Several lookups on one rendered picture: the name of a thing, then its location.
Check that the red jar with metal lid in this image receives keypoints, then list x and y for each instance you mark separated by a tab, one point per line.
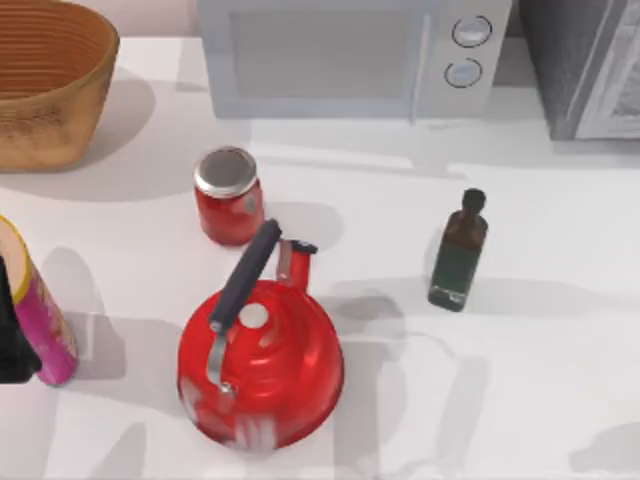
229	200

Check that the dark green bottle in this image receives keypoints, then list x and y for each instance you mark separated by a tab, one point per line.
457	260

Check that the pale microwave oven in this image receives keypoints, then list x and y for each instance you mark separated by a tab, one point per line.
330	60

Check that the microwave knob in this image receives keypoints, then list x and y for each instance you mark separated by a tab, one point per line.
463	73
472	30

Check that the pink and yellow can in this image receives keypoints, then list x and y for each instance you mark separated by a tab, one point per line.
42	310

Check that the woven brown basket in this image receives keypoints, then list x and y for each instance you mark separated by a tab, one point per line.
45	115

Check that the grey cabinet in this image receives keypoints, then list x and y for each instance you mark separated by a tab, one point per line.
590	70

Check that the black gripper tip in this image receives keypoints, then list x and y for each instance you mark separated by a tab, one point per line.
12	330

